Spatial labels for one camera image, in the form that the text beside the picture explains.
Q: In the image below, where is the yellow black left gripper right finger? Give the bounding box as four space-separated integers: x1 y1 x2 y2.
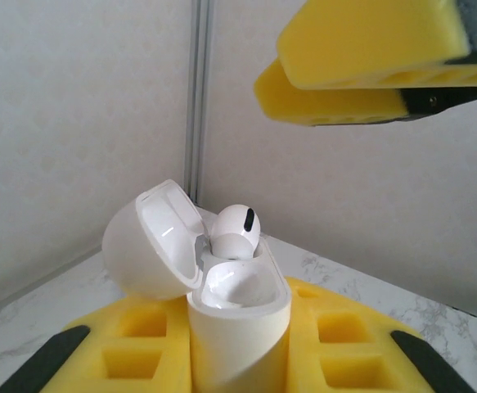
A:
286 276 477 393

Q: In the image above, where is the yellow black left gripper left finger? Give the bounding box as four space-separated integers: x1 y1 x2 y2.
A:
0 294 194 393

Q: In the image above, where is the white earbud charging case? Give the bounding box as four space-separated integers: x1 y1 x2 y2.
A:
101 178 292 390

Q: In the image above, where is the white wireless earbud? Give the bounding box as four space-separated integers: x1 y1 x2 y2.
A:
209 202 263 261

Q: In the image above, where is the aluminium frame corner post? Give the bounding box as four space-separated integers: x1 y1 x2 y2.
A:
183 0 214 206

